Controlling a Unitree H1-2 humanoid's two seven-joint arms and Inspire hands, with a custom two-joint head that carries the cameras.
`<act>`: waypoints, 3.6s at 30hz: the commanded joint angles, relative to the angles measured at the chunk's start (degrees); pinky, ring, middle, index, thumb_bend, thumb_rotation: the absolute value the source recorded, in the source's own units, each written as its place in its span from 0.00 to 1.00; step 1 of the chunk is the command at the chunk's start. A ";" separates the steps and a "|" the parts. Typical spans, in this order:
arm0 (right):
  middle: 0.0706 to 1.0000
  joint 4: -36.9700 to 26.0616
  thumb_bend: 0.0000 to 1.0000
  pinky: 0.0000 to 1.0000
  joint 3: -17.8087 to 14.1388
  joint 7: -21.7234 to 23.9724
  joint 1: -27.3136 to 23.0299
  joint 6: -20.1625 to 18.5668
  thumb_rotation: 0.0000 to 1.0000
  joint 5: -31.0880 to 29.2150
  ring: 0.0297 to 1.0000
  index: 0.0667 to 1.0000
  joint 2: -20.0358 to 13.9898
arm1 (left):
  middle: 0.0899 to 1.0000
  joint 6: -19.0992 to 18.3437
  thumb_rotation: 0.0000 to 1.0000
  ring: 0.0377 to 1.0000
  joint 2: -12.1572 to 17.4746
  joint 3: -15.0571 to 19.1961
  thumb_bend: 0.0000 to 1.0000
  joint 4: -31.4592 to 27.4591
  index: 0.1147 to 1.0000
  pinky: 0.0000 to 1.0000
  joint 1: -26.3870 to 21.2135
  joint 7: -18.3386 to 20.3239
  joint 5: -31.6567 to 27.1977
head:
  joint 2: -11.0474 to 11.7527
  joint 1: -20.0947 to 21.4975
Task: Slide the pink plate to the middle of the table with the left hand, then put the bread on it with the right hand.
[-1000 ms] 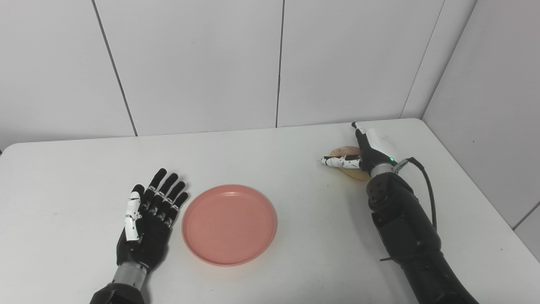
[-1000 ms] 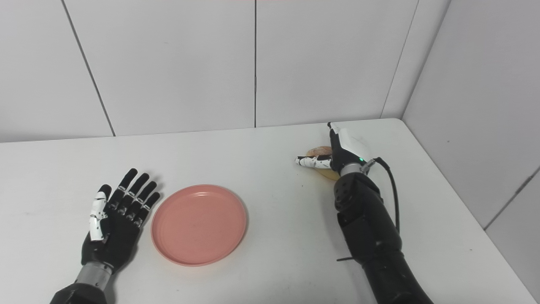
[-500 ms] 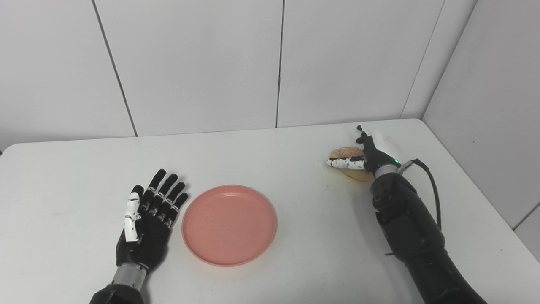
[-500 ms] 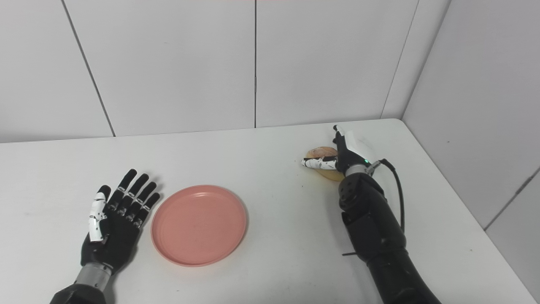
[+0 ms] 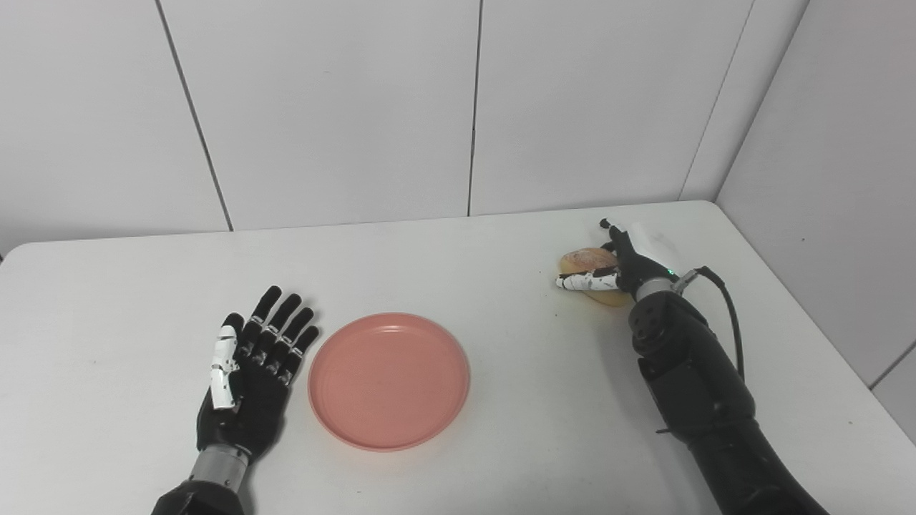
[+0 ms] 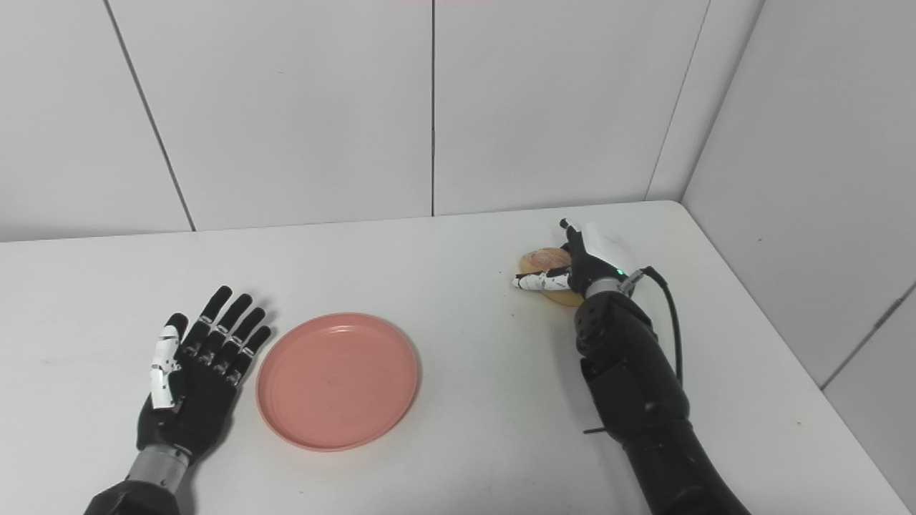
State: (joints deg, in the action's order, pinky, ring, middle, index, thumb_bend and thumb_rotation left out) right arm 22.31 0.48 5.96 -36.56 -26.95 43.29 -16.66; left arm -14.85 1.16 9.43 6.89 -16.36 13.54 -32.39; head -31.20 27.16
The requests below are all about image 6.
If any golden bread roll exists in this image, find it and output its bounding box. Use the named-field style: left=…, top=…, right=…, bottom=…
left=519, top=247, right=585, bottom=308

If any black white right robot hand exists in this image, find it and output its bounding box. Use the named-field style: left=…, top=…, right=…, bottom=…
left=512, top=218, right=638, bottom=298

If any pink round plate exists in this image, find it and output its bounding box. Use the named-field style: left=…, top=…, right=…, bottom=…
left=255, top=313, right=419, bottom=453

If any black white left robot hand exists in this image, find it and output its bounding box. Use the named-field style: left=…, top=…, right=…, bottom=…
left=136, top=286, right=273, bottom=466

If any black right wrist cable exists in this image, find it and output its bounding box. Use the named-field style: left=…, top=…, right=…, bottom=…
left=620, top=265, right=684, bottom=388

